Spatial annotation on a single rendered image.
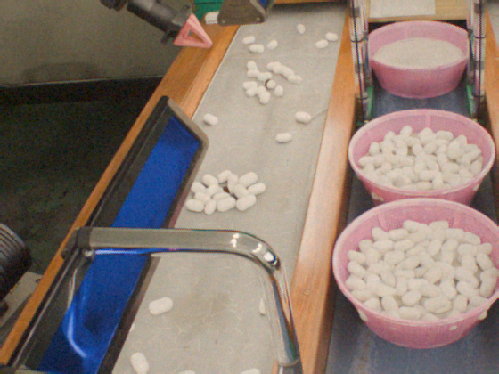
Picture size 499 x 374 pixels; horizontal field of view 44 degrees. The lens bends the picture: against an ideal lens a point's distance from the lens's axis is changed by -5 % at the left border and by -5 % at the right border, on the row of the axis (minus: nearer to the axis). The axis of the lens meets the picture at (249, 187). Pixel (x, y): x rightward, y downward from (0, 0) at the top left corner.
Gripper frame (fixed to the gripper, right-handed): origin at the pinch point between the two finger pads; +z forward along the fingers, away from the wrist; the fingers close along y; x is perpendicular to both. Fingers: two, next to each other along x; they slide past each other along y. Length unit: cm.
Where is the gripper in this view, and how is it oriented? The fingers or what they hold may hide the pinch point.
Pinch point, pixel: (208, 44)
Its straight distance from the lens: 147.7
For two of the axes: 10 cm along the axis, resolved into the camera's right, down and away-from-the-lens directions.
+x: -4.9, 6.2, 6.1
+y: 2.1, -6.0, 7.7
